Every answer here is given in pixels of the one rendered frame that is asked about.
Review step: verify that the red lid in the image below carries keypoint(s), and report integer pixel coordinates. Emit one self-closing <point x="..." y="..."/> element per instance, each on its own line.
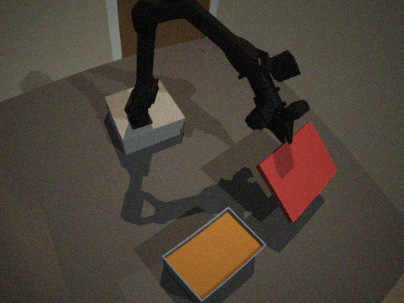
<point x="296" y="173"/>

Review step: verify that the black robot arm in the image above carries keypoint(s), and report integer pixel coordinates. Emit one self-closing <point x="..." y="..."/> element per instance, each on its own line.
<point x="241" y="54"/>

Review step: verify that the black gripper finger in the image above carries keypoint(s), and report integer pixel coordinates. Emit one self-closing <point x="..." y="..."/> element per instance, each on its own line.
<point x="287" y="128"/>
<point x="277" y="131"/>

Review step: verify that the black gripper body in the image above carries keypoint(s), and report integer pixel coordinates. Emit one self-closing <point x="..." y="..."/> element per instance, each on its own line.
<point x="292" y="112"/>

